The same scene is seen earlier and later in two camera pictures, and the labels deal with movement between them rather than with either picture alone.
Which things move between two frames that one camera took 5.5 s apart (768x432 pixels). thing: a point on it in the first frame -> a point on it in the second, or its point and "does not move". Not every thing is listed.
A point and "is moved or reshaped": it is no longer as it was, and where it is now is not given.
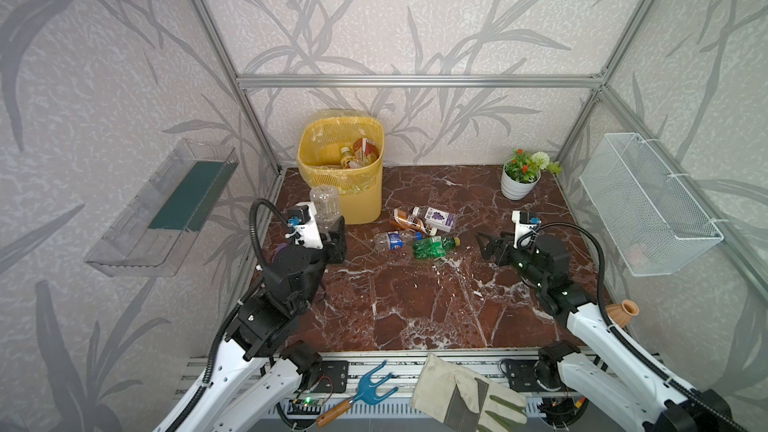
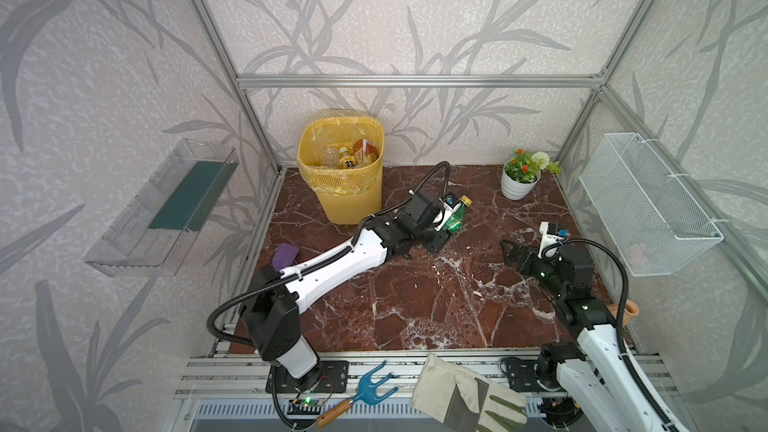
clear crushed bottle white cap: x=326 y=205 -> x=329 y=157
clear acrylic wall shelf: x=157 y=233 does not move
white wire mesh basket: x=653 y=222 does not move
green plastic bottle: x=435 y=246 is moved or reshaped
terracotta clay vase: x=622 y=313 does not move
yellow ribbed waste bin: x=319 y=161 does not move
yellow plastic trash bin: x=343 y=148 does not move
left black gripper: x=335 y=240 -> x=437 y=223
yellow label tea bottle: x=347 y=157 does not move
